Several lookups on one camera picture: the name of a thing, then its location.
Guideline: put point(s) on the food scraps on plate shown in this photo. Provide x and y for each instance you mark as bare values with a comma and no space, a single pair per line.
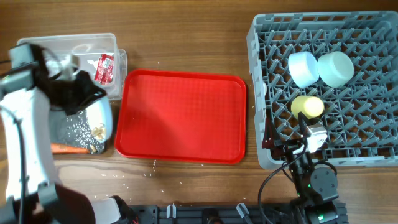
98,135

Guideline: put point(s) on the light blue bowl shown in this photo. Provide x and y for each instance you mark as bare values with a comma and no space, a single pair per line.
303,69

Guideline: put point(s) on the yellow plastic cup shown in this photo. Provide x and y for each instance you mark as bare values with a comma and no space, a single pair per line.
310,106

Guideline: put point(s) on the orange carrot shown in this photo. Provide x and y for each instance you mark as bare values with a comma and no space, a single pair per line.
65,149

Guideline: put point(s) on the red snack wrapper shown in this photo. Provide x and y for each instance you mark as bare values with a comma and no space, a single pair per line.
104,72

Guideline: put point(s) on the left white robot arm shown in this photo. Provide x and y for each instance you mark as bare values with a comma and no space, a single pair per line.
34,191

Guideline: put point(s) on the black plastic tray bin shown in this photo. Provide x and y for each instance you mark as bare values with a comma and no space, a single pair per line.
71,130

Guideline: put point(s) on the red serving tray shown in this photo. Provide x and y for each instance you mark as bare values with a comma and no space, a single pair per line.
182,116

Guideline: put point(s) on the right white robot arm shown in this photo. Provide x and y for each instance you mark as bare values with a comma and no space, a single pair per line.
315,182

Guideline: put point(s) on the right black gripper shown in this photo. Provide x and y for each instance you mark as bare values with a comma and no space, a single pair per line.
288,147

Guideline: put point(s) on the light blue plate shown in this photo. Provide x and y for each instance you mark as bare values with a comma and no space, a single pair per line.
101,118

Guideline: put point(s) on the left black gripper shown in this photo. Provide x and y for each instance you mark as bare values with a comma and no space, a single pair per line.
92,93

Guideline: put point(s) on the clear plastic bin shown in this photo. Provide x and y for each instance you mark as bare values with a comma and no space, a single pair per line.
88,48

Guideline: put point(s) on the mint green bowl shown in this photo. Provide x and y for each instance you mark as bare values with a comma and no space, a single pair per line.
335,69

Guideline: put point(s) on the grey dishwasher rack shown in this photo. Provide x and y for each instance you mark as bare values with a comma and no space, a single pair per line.
361,116

